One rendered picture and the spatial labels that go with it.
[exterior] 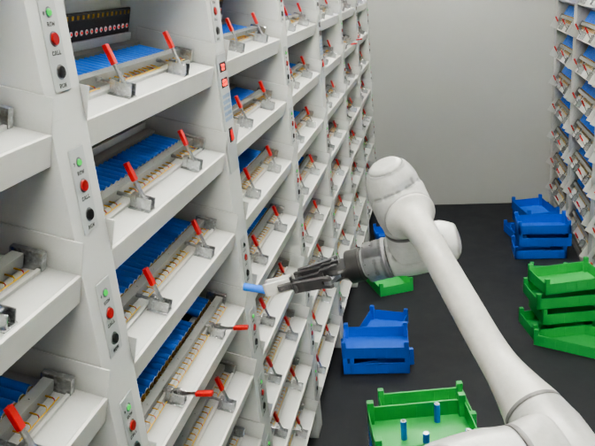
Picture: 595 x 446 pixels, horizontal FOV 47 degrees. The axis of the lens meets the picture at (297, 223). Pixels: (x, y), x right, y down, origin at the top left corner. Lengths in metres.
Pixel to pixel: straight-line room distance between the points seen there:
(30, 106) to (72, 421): 0.44
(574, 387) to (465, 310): 1.95
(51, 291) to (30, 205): 0.13
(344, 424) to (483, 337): 1.71
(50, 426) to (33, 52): 0.51
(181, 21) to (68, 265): 0.76
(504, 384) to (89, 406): 0.65
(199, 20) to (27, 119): 0.71
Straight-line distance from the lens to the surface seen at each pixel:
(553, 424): 1.10
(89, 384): 1.09
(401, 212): 1.31
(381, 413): 2.19
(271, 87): 2.28
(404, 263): 1.44
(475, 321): 1.24
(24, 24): 0.95
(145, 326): 1.26
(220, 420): 1.69
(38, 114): 0.95
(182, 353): 1.50
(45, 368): 1.10
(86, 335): 1.05
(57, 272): 1.01
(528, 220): 4.49
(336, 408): 2.97
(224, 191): 1.65
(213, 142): 1.62
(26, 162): 0.91
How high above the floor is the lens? 1.69
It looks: 19 degrees down
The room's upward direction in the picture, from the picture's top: 5 degrees counter-clockwise
